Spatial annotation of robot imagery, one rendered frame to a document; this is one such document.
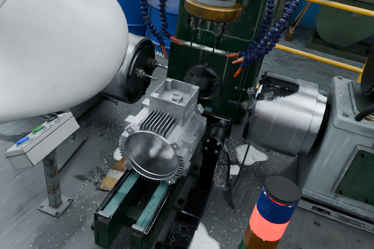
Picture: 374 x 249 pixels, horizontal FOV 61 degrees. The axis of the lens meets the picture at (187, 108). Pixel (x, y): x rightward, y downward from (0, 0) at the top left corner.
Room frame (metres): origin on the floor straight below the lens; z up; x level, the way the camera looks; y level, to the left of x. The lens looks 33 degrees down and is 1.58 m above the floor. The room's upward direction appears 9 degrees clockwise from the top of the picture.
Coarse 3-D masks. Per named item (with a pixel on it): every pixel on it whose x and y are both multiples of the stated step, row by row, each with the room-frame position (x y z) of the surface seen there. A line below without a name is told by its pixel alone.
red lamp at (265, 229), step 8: (256, 208) 0.37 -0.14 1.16; (256, 216) 0.36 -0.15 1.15; (256, 224) 0.35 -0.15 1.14; (264, 224) 0.34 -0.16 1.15; (272, 224) 0.34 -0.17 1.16; (256, 232) 0.35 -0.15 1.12; (264, 232) 0.34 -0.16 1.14; (272, 232) 0.34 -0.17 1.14; (280, 232) 0.35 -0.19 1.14; (272, 240) 0.34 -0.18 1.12
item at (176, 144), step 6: (198, 108) 0.77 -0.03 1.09; (198, 114) 0.77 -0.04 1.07; (132, 126) 0.63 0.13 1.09; (132, 132) 0.62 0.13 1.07; (174, 138) 0.61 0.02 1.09; (174, 144) 0.60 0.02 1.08; (180, 144) 0.60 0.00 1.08; (174, 150) 0.59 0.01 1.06; (126, 162) 0.63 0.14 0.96; (168, 180) 0.60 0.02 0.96; (174, 180) 0.60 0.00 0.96
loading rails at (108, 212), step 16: (208, 128) 0.97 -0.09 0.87; (192, 160) 0.79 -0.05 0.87; (128, 176) 0.62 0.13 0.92; (112, 192) 0.55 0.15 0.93; (128, 192) 0.57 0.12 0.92; (144, 192) 0.67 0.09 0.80; (160, 192) 0.58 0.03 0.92; (176, 192) 0.65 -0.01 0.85; (96, 208) 0.49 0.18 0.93; (112, 208) 0.51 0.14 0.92; (128, 208) 0.57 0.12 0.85; (160, 208) 0.52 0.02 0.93; (176, 208) 0.63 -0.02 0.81; (96, 224) 0.48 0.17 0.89; (112, 224) 0.49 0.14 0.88; (128, 224) 0.55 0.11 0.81; (144, 224) 0.48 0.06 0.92; (160, 224) 0.54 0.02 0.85; (96, 240) 0.48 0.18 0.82; (112, 240) 0.49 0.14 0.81; (144, 240) 0.45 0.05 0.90; (160, 240) 0.51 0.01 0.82
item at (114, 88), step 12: (132, 36) 1.03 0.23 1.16; (132, 48) 0.97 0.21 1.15; (144, 48) 1.02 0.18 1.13; (132, 60) 0.95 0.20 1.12; (144, 60) 1.03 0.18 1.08; (120, 72) 0.91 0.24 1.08; (132, 72) 0.94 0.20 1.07; (144, 72) 0.96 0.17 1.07; (108, 84) 0.92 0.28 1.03; (120, 84) 0.90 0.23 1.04; (132, 84) 0.95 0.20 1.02; (144, 84) 1.04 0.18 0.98; (108, 96) 0.95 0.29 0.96; (120, 96) 0.91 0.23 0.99; (132, 96) 0.95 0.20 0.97
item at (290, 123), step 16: (272, 80) 0.88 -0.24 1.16; (288, 80) 0.89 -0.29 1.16; (256, 96) 0.85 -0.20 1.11; (272, 96) 0.82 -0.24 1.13; (288, 96) 0.83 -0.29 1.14; (304, 96) 0.83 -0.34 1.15; (320, 96) 0.85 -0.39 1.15; (256, 112) 0.80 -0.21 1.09; (272, 112) 0.79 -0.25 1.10; (288, 112) 0.79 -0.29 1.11; (304, 112) 0.79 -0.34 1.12; (320, 112) 0.80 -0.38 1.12; (256, 128) 0.79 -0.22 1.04; (272, 128) 0.78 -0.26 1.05; (288, 128) 0.77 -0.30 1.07; (304, 128) 0.76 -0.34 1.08; (320, 128) 0.81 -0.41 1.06; (256, 144) 0.81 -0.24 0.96; (272, 144) 0.78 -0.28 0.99; (288, 144) 0.76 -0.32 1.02; (304, 144) 0.76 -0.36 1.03
